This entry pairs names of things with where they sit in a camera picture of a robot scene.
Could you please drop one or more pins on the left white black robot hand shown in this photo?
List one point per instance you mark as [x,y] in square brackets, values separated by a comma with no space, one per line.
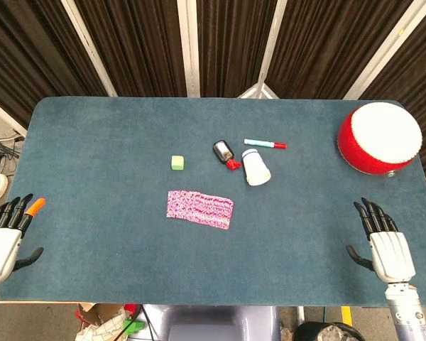
[1,248]

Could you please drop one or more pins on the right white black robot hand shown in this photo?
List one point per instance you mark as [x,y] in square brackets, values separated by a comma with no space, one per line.
[392,255]

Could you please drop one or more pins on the pink knitted cloth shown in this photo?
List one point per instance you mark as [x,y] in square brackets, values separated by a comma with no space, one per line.
[199,209]

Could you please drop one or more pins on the purple robot base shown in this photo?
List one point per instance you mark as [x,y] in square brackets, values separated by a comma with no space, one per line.
[216,323]

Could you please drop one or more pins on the right purple robot arm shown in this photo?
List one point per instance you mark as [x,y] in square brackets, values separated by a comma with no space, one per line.
[404,312]

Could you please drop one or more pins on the white cup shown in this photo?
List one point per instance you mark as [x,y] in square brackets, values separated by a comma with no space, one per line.
[255,168]

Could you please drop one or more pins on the black waste bin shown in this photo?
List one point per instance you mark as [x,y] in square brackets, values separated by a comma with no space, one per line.
[326,332]

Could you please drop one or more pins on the white table leg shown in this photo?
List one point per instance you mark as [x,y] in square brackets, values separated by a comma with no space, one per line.
[300,314]

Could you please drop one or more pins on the red drum with white skin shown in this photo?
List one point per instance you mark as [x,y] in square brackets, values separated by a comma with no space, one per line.
[380,138]

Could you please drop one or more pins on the cardboard box with checked paper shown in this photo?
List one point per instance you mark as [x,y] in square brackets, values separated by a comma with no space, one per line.
[99,323]

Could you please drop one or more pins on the blue felt table mat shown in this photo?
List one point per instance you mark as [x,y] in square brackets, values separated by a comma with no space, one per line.
[92,142]

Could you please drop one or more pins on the green plastic object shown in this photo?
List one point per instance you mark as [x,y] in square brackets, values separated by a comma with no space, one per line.
[135,326]

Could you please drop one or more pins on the teal marker with red cap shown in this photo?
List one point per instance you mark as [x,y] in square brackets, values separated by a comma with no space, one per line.
[261,143]

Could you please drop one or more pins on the dark brown curtain panel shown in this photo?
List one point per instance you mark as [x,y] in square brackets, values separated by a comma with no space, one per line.
[422,71]
[28,53]
[333,46]
[230,46]
[138,46]

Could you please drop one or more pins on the green foam cube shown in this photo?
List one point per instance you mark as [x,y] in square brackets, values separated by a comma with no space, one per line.
[177,162]

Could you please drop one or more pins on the white frame post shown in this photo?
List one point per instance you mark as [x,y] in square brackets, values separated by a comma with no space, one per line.
[271,46]
[3,117]
[189,46]
[87,46]
[387,46]

